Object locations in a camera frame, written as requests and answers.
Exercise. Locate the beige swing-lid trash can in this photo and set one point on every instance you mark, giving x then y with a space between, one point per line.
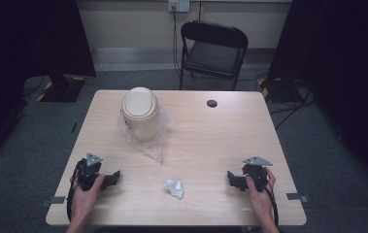
140 116

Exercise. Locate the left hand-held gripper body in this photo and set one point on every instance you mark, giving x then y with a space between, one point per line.
86 176

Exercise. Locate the grey tape strip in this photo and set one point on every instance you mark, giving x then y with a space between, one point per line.
53 200
297 196

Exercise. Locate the person's right hand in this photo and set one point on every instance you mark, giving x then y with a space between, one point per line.
260 200

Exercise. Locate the person's left hand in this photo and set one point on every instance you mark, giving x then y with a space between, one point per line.
84 200

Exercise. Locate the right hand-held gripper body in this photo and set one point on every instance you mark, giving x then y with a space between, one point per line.
256 176

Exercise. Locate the white paper ball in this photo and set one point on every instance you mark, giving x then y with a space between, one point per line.
175 188

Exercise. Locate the dark curtain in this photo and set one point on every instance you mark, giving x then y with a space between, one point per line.
16 64
340 64

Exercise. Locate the clear plastic bag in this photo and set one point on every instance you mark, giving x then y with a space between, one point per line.
155 147

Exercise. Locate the white wall outlet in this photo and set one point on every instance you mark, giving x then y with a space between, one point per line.
178 5

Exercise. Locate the black stand base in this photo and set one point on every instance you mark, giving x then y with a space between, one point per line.
280 90
62 89

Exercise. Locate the black folding chair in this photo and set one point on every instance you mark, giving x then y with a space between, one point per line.
212 55

